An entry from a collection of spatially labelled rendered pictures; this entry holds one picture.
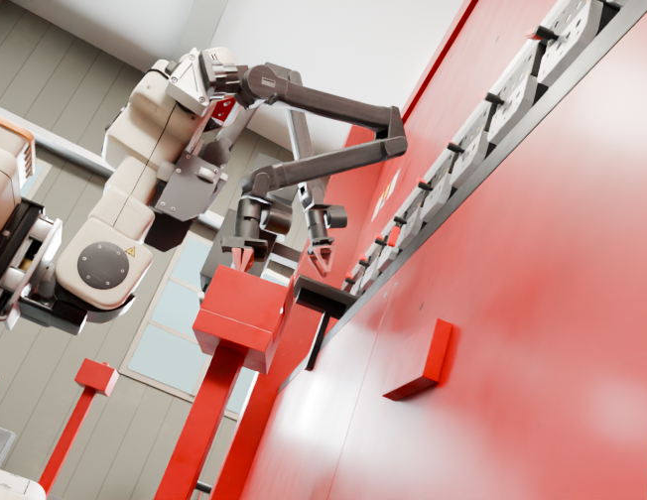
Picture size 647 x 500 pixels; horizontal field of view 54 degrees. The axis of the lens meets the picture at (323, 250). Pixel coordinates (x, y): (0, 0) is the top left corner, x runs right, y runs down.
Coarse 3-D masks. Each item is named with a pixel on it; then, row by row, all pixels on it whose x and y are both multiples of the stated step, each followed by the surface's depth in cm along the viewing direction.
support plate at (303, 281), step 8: (304, 280) 177; (312, 280) 176; (296, 288) 185; (304, 288) 183; (312, 288) 181; (320, 288) 179; (328, 288) 177; (296, 296) 191; (328, 296) 182; (336, 296) 180; (344, 296) 178; (352, 296) 177; (344, 304) 184; (352, 304) 181; (344, 312) 190
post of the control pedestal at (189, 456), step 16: (224, 352) 133; (208, 368) 132; (224, 368) 132; (240, 368) 136; (208, 384) 130; (224, 384) 131; (208, 400) 129; (224, 400) 129; (192, 416) 128; (208, 416) 128; (192, 432) 126; (208, 432) 126; (176, 448) 125; (192, 448) 125; (208, 448) 129; (176, 464) 124; (192, 464) 124; (176, 480) 122; (192, 480) 123; (160, 496) 121; (176, 496) 121
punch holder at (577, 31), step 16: (576, 0) 109; (592, 0) 101; (560, 16) 115; (576, 16) 106; (592, 16) 99; (608, 16) 101; (560, 32) 111; (576, 32) 102; (592, 32) 99; (560, 48) 106; (576, 48) 101; (544, 64) 111; (560, 64) 105; (544, 80) 109
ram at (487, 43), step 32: (480, 0) 211; (512, 0) 161; (544, 0) 131; (480, 32) 188; (512, 32) 148; (448, 64) 227; (480, 64) 169; (448, 96) 200; (416, 128) 243; (448, 128) 179; (416, 160) 213; (384, 192) 261; (416, 192) 189; (384, 224) 226; (352, 256) 283
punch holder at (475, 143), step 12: (492, 108) 140; (480, 120) 143; (468, 132) 150; (480, 132) 138; (468, 144) 146; (480, 144) 136; (492, 144) 137; (468, 156) 140; (480, 156) 135; (456, 168) 147; (468, 168) 138; (456, 180) 143
